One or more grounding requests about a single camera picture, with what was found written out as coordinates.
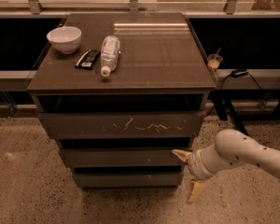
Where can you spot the dark grey drawer cabinet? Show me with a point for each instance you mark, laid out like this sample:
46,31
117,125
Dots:
159,69

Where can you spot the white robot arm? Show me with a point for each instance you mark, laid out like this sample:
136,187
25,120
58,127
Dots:
230,150

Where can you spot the black snack bar packet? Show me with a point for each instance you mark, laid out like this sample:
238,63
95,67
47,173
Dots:
88,59

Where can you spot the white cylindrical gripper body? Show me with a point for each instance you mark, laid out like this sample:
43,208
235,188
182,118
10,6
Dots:
194,165

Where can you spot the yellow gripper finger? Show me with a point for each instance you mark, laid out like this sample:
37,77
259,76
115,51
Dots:
183,155
196,189

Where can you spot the grey drawer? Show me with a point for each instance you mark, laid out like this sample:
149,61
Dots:
111,125
128,180
85,157

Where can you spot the clear plastic water bottle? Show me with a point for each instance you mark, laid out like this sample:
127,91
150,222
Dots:
109,55

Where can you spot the black power adapter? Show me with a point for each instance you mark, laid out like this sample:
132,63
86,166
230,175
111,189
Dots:
239,72

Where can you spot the white ceramic bowl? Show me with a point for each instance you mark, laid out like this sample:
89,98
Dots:
65,39

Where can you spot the plastic cup with straw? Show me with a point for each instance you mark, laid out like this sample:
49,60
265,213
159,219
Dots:
214,61

